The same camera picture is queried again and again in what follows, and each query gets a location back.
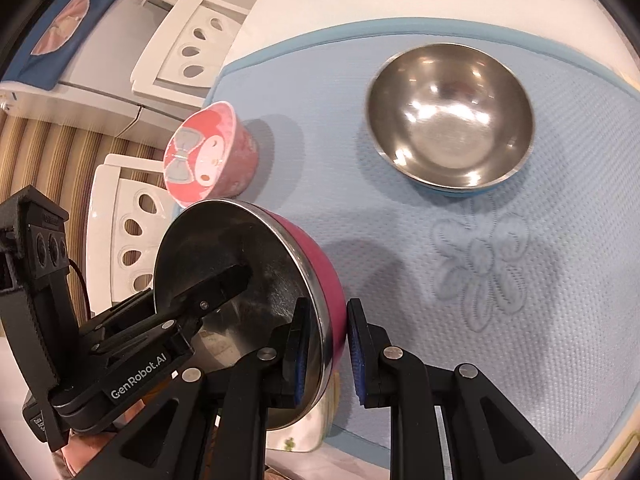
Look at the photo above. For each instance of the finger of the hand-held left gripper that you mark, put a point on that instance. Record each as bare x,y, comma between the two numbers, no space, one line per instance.
125,312
220,282

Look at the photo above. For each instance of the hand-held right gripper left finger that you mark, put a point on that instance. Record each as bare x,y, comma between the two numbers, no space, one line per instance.
300,375

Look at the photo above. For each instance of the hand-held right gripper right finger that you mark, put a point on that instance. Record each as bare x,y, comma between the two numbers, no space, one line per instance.
356,360

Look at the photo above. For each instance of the magenta steel bowl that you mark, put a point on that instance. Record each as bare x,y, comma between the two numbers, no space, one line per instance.
215,240

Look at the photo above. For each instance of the person's left hand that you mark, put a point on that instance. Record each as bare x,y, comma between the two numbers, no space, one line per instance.
82,460

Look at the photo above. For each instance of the white dish with green print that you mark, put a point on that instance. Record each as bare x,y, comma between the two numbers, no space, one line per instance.
297,432

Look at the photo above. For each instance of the light blue quilted mat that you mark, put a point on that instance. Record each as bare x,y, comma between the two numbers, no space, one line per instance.
400,260

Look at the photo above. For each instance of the white chair with oval holes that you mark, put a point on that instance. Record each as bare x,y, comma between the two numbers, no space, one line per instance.
107,195
175,25

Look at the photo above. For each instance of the pink cartoon bowl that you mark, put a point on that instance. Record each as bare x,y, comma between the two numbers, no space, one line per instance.
210,155

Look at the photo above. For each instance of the white appliance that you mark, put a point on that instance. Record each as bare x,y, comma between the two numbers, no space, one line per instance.
100,97

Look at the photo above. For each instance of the blue steel bowl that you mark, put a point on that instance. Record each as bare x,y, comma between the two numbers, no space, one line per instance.
450,115

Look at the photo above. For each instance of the blue cloth with pink print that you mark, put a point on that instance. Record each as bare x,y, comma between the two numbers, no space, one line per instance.
65,25

